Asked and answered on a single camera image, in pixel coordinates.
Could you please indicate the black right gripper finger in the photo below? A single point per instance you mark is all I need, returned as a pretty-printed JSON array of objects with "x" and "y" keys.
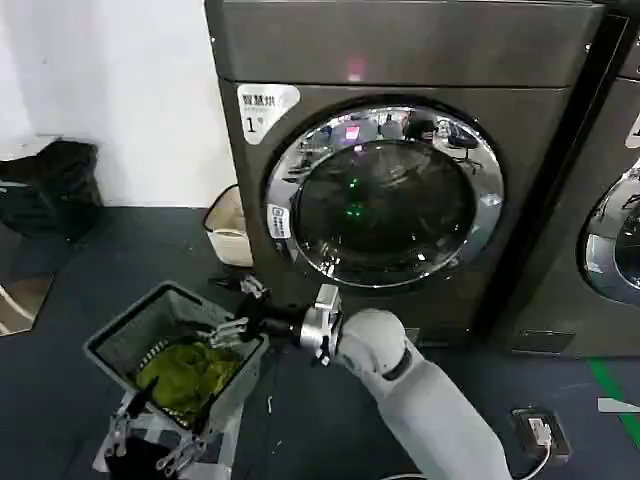
[
  {"x": 252, "y": 290},
  {"x": 230, "y": 332}
]

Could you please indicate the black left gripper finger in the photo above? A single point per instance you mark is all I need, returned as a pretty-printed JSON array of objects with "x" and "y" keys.
[
  {"x": 190, "y": 445},
  {"x": 120, "y": 430}
]

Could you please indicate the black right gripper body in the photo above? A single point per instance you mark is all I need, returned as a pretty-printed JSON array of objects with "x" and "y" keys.
[{"x": 275, "y": 324}]

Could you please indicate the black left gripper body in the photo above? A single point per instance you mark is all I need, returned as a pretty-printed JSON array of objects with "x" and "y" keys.
[{"x": 135, "y": 462}]

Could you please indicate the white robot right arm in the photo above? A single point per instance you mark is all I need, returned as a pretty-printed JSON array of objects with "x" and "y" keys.
[{"x": 425, "y": 395}]

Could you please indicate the pale basket stand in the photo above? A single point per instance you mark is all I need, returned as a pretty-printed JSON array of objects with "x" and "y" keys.
[{"x": 231, "y": 440}]

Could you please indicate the white bag with dark rim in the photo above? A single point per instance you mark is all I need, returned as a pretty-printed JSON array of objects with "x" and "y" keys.
[{"x": 230, "y": 245}]

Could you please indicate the green cloth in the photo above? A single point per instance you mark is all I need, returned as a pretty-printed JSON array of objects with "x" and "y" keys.
[{"x": 190, "y": 372}]

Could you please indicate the small white door sticker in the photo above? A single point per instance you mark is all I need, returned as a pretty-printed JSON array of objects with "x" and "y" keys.
[{"x": 280, "y": 221}]

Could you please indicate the small white floor scrap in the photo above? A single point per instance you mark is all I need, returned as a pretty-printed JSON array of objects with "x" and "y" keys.
[{"x": 270, "y": 404}]

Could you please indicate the grey plastic laundry basket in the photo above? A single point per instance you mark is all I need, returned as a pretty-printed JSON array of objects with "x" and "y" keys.
[{"x": 150, "y": 320}]

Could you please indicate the round glass dryer door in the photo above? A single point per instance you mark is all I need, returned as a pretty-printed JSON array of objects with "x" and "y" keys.
[{"x": 385, "y": 200}]

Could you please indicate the beige flat board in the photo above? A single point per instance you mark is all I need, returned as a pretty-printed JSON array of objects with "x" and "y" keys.
[{"x": 22, "y": 300}]

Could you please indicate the white numbered label sticker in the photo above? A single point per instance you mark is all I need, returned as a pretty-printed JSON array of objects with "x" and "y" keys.
[{"x": 260, "y": 112}]

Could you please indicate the black bin with bag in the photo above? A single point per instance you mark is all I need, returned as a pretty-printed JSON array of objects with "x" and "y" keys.
[{"x": 55, "y": 190}]

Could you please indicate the grey dryer with label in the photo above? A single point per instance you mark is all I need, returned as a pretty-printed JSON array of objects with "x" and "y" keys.
[{"x": 400, "y": 50}]

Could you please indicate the black floor socket box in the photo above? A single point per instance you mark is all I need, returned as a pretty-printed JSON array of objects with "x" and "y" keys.
[{"x": 557, "y": 435}]

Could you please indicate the round chrome glass door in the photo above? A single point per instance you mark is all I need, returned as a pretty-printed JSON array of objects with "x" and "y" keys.
[{"x": 607, "y": 260}]

